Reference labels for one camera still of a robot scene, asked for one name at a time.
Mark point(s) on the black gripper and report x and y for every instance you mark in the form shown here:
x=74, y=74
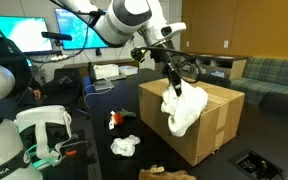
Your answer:
x=164, y=56

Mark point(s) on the white towel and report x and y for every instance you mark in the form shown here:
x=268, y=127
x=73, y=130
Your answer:
x=185, y=106

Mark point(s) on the red radish plush toy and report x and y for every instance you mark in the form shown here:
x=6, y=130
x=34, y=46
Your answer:
x=118, y=118

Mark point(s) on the white plush toy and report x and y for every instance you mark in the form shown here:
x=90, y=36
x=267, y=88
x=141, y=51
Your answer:
x=124, y=146

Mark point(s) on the brown plush animal toy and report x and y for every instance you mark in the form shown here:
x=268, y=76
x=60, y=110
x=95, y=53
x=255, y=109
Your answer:
x=167, y=175

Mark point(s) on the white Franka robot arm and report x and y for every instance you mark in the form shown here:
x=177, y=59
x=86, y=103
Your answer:
x=4, y=133

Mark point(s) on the large cardboard box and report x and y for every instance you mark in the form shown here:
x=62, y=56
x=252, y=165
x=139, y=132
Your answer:
x=197, y=133

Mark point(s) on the wooden cabinet counter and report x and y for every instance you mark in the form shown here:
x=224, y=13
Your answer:
x=224, y=65

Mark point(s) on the silver device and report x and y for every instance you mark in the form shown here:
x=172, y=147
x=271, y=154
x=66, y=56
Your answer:
x=103, y=85

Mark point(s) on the green plaid sofa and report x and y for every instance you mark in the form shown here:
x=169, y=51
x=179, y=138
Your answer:
x=270, y=80

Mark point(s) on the black office chair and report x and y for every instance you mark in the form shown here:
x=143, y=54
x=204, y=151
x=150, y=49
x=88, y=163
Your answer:
x=62, y=86

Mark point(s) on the black table power hatch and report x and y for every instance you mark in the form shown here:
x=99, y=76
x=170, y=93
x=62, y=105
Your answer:
x=257, y=165

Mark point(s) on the small orange item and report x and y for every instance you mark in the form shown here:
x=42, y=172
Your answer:
x=71, y=153

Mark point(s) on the white VR headset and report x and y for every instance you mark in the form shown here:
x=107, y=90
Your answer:
x=44, y=126

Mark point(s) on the person in dark clothes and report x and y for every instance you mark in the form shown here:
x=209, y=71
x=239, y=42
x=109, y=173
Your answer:
x=7, y=66

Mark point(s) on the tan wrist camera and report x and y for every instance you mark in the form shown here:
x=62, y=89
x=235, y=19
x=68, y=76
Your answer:
x=138, y=54

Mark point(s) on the white wall outlet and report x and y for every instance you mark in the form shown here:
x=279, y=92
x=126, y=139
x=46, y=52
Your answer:
x=225, y=44

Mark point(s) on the black camera on stand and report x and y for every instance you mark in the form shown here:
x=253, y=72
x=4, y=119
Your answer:
x=55, y=36

